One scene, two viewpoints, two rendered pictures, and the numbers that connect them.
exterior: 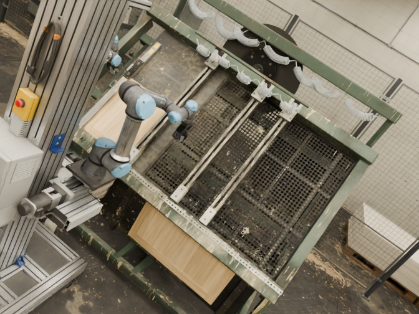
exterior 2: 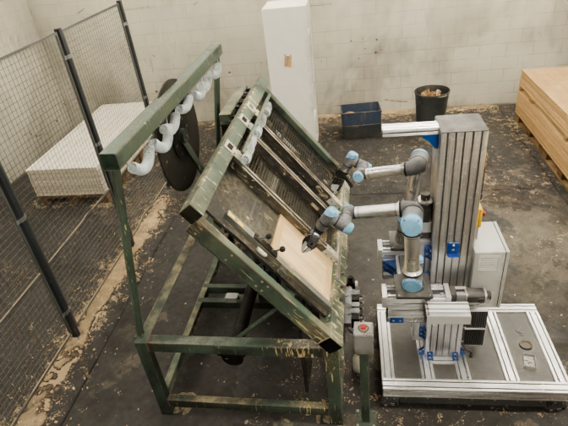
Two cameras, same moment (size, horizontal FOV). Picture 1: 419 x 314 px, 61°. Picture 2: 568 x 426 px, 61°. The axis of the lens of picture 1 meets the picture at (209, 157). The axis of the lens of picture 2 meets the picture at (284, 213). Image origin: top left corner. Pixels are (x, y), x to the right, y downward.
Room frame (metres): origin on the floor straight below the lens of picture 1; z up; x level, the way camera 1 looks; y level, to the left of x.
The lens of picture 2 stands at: (2.69, 3.31, 3.16)
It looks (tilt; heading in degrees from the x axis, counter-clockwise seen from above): 33 degrees down; 269
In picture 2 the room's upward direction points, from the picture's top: 7 degrees counter-clockwise
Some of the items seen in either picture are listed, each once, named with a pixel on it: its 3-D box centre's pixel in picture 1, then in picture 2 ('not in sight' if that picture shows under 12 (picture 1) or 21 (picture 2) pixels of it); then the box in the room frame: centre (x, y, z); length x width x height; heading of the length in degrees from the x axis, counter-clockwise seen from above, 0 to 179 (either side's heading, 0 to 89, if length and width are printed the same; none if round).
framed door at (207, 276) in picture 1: (183, 245); not in sight; (2.36, -0.20, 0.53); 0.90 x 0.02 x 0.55; 78
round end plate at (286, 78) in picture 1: (257, 70); (182, 135); (3.31, 0.05, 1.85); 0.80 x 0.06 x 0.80; 78
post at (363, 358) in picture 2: not in sight; (364, 385); (2.27, 1.24, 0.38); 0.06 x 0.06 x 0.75; 78
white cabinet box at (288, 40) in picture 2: not in sight; (292, 79); (2.24, -3.61, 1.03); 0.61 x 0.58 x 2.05; 79
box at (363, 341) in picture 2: not in sight; (363, 338); (2.27, 1.24, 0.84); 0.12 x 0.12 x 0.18; 78
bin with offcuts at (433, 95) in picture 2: not in sight; (430, 111); (0.23, -3.42, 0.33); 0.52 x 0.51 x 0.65; 79
